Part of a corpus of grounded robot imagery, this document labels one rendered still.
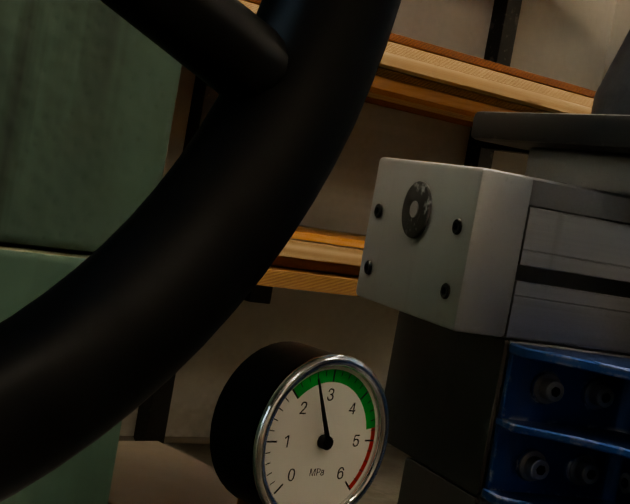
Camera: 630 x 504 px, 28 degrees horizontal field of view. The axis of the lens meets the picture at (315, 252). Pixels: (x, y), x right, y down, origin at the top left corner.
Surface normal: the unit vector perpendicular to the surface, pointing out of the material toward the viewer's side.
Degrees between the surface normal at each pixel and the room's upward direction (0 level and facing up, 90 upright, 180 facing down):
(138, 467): 0
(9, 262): 90
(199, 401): 90
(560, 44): 90
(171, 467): 0
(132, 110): 90
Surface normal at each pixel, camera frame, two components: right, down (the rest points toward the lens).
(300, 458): 0.66, 0.16
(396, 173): -0.91, -0.15
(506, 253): 0.37, 0.11
